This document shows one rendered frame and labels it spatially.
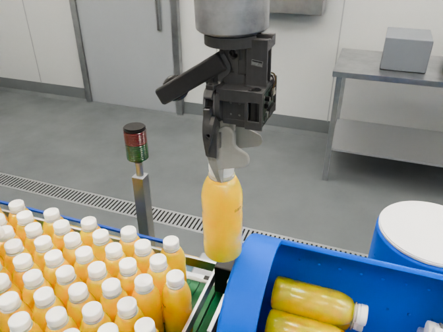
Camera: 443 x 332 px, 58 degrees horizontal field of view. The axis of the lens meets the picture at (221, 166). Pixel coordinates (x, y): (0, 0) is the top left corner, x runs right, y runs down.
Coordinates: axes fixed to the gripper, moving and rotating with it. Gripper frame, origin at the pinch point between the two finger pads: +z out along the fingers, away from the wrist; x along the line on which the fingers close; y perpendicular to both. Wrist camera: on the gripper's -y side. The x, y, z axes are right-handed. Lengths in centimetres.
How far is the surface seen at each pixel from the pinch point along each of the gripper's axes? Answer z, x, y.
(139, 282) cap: 33.7, 0.9, -20.3
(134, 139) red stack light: 19, 34, -40
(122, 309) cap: 33.4, -6.5, -19.6
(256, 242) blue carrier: 19.3, 6.0, 4.0
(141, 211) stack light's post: 45, 34, -42
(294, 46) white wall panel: 70, 323, -56
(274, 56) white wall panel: 81, 322, -74
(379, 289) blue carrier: 34.2, 16.5, 27.4
